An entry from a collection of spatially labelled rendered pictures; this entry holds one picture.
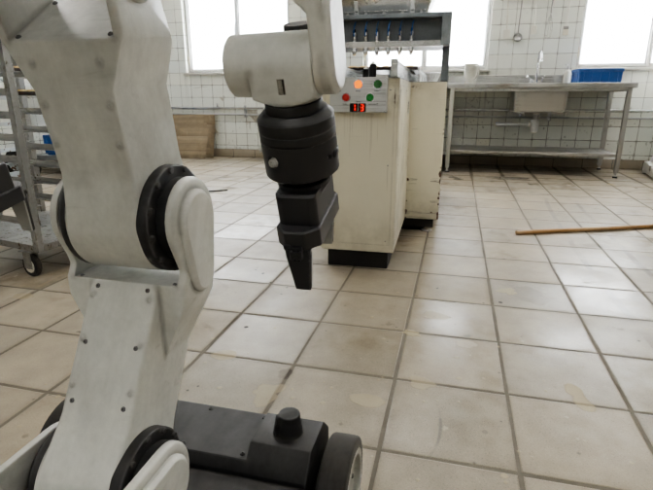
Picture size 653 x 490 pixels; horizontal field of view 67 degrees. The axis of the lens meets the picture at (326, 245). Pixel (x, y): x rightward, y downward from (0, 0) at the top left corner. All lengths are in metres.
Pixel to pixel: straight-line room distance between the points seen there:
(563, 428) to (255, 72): 1.12
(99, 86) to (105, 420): 0.40
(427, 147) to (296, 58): 2.34
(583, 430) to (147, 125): 1.17
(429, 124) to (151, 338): 2.33
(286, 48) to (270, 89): 0.04
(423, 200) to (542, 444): 1.83
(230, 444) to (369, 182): 1.49
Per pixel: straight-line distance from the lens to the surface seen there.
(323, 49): 0.51
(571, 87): 5.38
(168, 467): 0.71
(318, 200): 0.57
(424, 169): 2.84
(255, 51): 0.54
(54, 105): 0.66
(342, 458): 0.88
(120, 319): 0.71
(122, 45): 0.59
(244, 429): 0.96
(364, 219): 2.21
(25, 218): 0.92
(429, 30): 2.92
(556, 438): 1.34
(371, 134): 2.15
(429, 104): 2.82
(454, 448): 1.24
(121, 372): 0.70
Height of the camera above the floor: 0.77
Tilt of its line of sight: 17 degrees down
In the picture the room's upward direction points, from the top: straight up
